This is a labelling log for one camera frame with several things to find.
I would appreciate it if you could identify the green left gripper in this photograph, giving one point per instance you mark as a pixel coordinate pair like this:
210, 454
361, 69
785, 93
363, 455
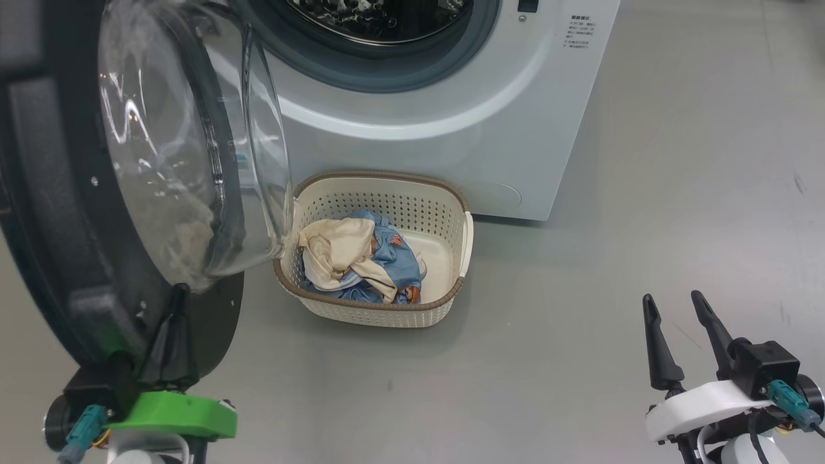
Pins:
180, 415

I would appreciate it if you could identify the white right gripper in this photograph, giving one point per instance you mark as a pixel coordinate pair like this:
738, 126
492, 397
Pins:
702, 406

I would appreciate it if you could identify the black round glass washer door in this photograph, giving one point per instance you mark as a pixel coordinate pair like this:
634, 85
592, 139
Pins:
58, 225

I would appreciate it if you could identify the cream cloth garment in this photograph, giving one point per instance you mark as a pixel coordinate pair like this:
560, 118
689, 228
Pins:
335, 248

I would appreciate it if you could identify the light blue printed garment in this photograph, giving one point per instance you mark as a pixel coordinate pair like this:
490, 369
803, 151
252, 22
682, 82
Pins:
396, 264

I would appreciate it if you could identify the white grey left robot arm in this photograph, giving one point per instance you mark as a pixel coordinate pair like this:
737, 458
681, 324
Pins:
142, 451

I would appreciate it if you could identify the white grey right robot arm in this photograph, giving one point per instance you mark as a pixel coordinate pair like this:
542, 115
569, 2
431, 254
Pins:
741, 454

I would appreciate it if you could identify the cream perforated laundry basket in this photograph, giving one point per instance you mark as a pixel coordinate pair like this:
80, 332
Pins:
438, 258

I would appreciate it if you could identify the white front-load washing machine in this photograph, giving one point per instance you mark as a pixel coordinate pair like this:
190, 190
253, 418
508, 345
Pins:
503, 129

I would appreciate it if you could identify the steel washing machine drum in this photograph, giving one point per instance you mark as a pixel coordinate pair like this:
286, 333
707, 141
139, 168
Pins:
380, 19

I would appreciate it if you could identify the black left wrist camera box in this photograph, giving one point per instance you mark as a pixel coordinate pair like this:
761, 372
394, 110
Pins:
100, 386

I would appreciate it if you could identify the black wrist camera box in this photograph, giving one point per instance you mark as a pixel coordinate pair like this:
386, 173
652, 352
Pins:
100, 386
767, 364

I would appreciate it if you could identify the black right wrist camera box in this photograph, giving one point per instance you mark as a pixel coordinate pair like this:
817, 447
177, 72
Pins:
767, 364

